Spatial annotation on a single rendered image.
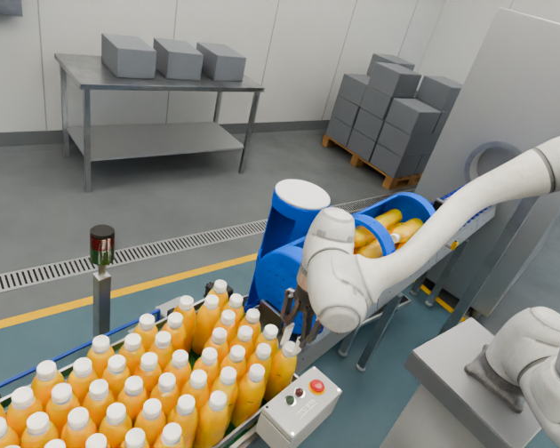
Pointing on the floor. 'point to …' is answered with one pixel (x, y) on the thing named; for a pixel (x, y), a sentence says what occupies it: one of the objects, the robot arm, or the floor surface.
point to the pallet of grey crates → (391, 118)
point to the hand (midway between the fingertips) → (292, 340)
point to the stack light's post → (101, 304)
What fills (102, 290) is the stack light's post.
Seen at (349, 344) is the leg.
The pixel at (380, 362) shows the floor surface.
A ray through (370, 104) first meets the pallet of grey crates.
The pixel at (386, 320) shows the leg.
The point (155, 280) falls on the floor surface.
